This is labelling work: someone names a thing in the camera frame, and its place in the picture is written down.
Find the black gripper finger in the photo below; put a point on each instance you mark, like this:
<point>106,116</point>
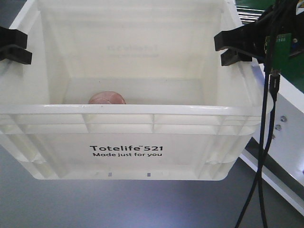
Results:
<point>16,54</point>
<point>12,38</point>

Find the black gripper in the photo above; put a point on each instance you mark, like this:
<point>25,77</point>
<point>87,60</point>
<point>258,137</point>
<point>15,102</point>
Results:
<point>248,41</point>

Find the white plastic Totelife crate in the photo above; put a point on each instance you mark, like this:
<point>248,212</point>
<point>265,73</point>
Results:
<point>186,116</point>

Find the pink peach-shaped toy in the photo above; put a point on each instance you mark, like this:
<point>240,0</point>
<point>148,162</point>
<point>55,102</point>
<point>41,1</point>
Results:
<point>108,98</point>

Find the metal rod rack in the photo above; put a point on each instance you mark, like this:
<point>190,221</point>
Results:
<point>248,15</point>

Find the green circuit board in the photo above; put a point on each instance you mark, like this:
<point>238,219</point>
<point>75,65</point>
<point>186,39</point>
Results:
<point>280,53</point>

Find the white conveyor table frame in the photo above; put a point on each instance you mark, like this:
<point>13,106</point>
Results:
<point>284,166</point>

